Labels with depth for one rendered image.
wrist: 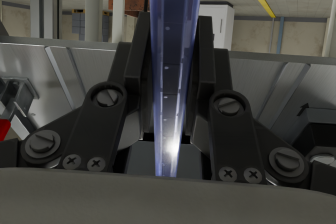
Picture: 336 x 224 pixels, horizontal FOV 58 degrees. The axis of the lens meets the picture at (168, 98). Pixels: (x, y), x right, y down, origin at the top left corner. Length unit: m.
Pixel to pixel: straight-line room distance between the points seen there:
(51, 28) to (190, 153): 0.32
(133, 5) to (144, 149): 2.98
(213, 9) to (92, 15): 6.21
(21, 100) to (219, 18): 6.50
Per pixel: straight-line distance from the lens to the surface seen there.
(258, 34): 9.46
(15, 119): 0.42
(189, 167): 0.39
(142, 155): 0.40
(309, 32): 9.40
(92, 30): 0.68
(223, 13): 6.77
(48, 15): 0.56
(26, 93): 0.36
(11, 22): 11.12
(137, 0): 3.32
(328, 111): 0.37
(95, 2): 0.68
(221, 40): 6.73
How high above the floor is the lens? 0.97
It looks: 10 degrees up
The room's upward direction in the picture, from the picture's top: 176 degrees counter-clockwise
